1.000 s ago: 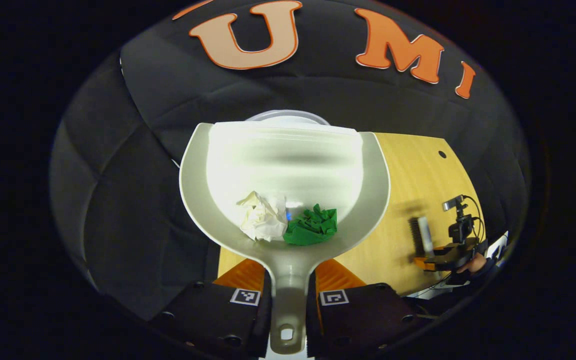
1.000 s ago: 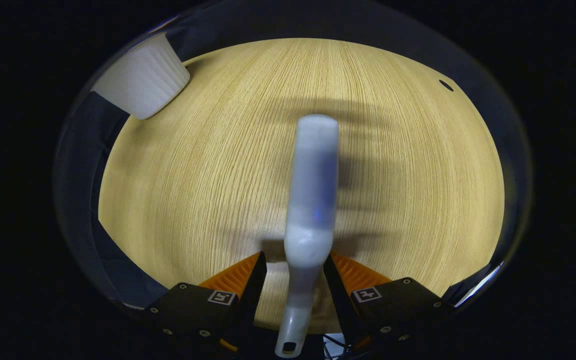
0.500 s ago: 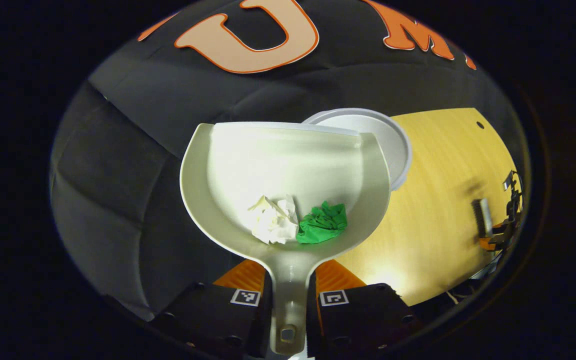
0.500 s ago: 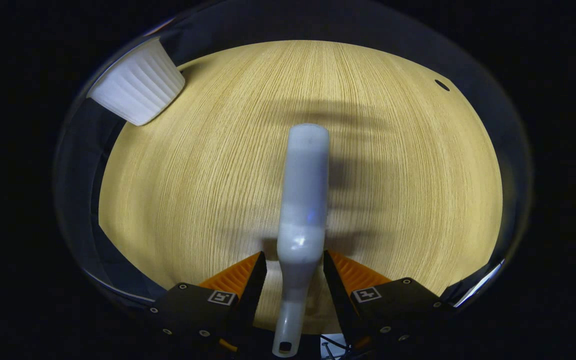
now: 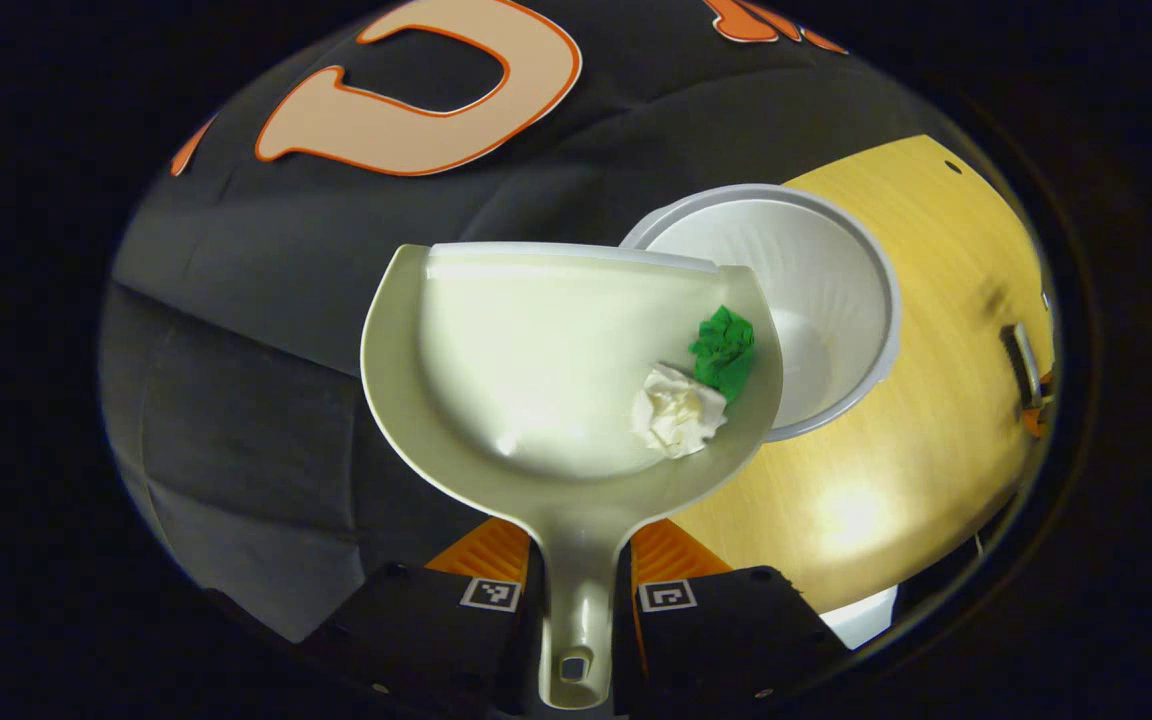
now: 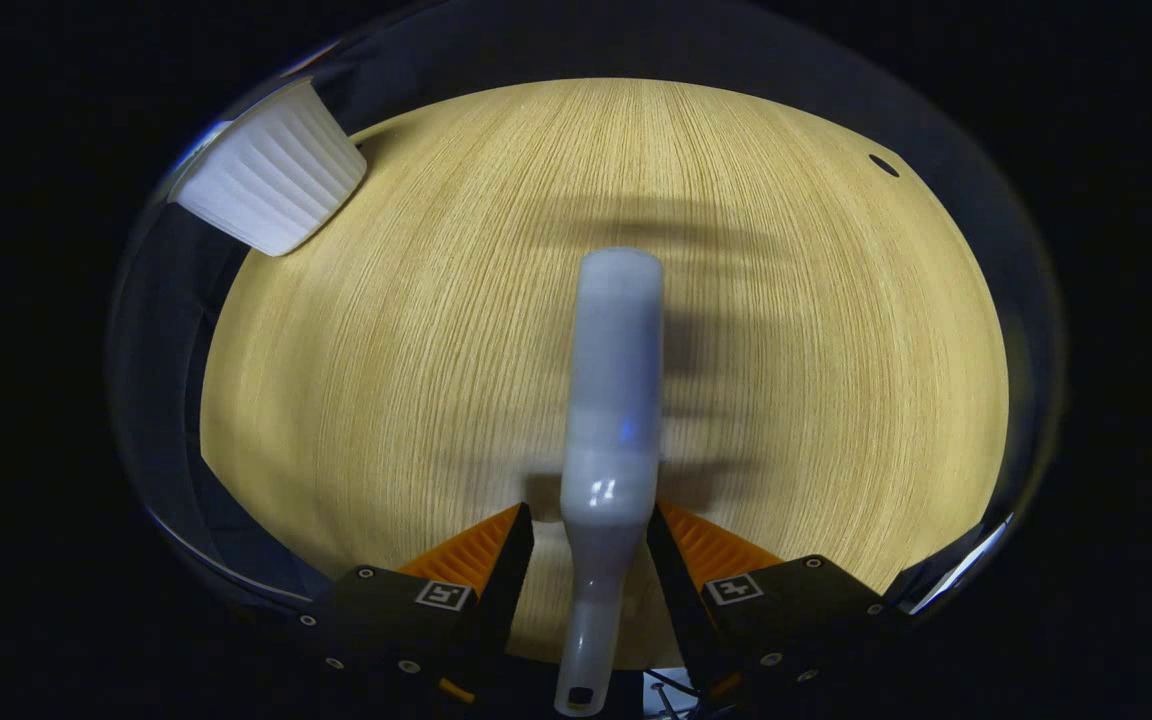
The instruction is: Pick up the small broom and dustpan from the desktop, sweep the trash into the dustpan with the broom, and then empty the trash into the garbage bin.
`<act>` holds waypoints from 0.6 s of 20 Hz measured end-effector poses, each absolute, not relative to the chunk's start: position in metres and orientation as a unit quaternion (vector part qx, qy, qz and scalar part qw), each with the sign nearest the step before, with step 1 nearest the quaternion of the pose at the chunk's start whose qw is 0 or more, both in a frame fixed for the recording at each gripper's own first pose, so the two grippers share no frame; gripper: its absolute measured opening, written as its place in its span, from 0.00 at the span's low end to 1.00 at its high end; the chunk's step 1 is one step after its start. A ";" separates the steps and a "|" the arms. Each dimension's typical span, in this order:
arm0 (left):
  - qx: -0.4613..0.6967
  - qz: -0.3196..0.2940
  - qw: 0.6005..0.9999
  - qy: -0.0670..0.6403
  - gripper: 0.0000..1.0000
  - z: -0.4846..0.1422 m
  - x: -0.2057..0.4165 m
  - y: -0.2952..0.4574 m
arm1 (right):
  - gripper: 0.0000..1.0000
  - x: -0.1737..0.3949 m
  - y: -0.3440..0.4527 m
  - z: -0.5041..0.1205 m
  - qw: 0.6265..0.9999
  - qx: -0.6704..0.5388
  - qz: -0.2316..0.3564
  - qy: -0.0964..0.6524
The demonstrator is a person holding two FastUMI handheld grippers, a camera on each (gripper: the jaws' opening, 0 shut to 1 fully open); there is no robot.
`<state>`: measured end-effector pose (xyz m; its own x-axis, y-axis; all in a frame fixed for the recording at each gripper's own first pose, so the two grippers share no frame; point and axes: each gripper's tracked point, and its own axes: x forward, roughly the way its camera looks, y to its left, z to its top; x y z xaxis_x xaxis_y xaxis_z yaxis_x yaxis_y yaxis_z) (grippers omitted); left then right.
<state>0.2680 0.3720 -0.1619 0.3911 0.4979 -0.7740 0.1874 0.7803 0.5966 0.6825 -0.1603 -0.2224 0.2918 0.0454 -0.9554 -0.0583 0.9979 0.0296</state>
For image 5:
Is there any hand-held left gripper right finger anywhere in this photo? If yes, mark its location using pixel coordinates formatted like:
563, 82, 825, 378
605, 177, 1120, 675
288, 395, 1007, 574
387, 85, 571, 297
611, 518, 849, 720

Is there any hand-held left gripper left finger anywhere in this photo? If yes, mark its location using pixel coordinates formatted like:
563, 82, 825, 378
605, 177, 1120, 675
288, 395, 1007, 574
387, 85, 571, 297
301, 515, 544, 720

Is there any small white broom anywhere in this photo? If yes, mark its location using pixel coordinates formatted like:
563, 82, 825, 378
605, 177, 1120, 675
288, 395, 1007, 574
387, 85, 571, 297
998, 322, 1045, 409

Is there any white paper ball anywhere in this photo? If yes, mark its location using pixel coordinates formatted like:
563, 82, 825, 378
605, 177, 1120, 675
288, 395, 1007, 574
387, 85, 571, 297
632, 363, 728, 460

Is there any white ribbed garbage bin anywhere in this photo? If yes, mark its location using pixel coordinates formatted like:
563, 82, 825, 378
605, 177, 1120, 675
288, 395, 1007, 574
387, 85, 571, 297
620, 183, 903, 443

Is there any green paper ball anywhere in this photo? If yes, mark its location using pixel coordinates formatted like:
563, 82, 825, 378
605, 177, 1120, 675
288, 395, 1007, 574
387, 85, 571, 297
688, 305, 757, 404

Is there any white plastic dustpan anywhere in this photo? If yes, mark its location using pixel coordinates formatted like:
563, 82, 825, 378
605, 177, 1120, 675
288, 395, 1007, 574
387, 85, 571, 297
360, 242, 785, 711

